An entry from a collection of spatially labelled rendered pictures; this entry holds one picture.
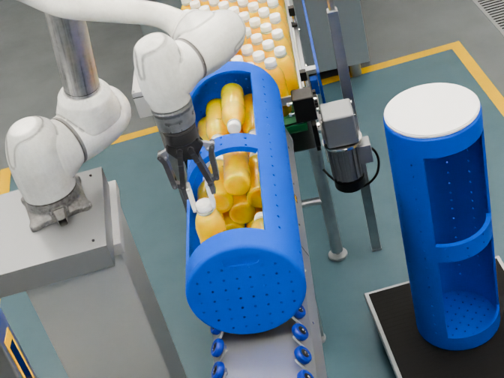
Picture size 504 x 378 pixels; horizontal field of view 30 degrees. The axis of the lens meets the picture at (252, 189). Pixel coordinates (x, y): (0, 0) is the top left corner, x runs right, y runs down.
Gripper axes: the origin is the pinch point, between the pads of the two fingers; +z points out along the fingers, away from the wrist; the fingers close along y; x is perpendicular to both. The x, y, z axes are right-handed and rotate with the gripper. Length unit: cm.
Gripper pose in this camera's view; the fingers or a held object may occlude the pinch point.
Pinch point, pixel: (200, 196)
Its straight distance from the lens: 217.8
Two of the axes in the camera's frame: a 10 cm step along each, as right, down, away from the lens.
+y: 9.7, -2.0, -0.9
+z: 2.2, 7.8, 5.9
